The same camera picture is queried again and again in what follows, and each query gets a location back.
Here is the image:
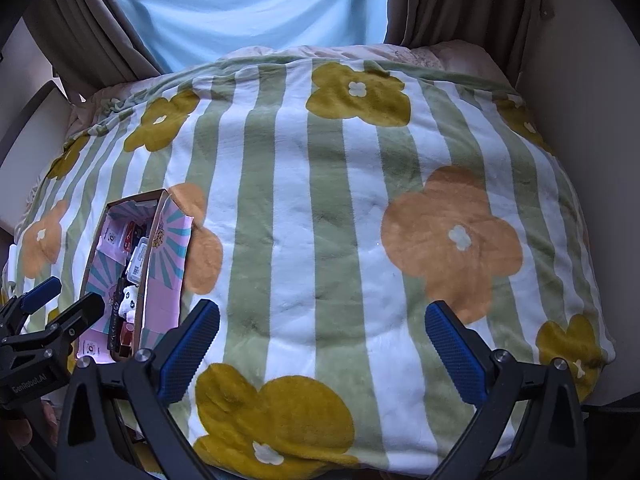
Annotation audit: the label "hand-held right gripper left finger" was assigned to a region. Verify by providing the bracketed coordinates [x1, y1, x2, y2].
[56, 299, 236, 480]

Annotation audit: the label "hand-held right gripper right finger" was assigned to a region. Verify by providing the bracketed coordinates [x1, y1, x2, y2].
[400, 301, 586, 480]

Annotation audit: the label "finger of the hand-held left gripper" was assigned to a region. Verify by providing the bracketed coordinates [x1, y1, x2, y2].
[0, 276, 63, 333]
[30, 292, 106, 356]

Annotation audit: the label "black trash bag roll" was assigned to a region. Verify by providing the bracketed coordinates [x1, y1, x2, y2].
[106, 275, 126, 351]

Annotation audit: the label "red lipstick with black cap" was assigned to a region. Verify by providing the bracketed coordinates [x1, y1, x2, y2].
[117, 322, 137, 357]

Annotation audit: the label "white patterned socks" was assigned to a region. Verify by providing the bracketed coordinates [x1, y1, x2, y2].
[120, 285, 142, 322]

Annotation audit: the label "labelled clear plastic packet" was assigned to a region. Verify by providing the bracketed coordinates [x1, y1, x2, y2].
[127, 237, 151, 281]

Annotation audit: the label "cardboard box with pink lining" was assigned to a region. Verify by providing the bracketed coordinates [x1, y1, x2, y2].
[75, 188, 196, 363]

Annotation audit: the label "person's left hand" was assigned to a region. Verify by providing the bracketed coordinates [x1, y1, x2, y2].
[0, 399, 62, 455]

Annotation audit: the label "white furniture panel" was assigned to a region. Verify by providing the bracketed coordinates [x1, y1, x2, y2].
[0, 80, 76, 233]

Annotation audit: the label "striped floral blanket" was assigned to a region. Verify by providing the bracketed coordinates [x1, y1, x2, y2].
[12, 52, 618, 480]

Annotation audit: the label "brown curtain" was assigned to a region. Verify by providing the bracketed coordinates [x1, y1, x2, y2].
[25, 0, 161, 96]
[385, 0, 551, 48]

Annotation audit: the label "light blue curtain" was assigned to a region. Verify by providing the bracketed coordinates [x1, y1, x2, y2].
[110, 0, 391, 76]

